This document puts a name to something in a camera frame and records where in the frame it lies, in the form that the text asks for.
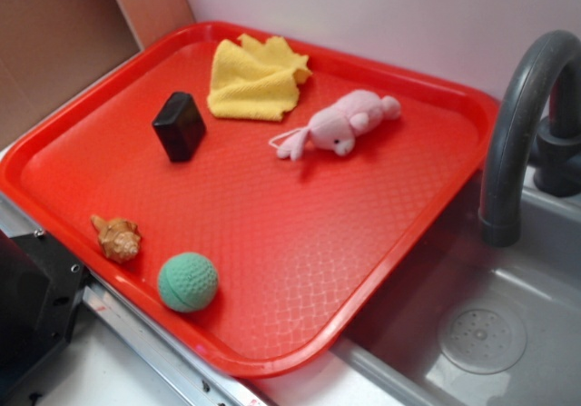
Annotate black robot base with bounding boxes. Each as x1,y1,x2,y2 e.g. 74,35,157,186
1,233,87,404

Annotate pink plush bunny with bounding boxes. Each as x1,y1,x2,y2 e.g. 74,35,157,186
269,90,401,161

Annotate red plastic tray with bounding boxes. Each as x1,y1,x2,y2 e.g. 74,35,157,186
1,23,498,379

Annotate yellow folded cloth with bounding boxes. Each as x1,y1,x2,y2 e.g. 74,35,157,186
207,34,312,122

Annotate black rectangular block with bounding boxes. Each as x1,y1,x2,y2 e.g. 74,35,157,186
152,92,206,163

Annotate green dimpled ball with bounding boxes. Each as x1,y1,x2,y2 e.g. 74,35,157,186
157,253,219,313

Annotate brown conch seashell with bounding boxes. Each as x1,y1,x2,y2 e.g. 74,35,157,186
90,214,142,264

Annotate grey toy sink basin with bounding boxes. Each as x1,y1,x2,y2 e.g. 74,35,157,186
333,169,581,406

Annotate grey toy faucet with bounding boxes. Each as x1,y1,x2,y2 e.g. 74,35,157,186
478,30,580,247

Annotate brown cardboard panel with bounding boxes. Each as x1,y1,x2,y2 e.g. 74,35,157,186
1,0,194,146

